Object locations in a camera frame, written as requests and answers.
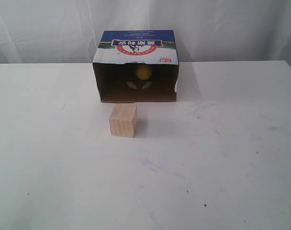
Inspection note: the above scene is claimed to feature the yellow ball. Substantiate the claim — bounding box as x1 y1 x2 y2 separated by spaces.
135 64 152 81

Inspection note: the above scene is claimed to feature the wooden cube block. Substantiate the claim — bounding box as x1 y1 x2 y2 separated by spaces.
109 103 138 138

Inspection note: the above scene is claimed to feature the blue white cardboard box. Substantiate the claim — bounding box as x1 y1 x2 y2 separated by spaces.
93 30 179 103

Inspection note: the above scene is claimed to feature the white curtain backdrop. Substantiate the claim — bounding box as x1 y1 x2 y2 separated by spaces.
0 0 291 63

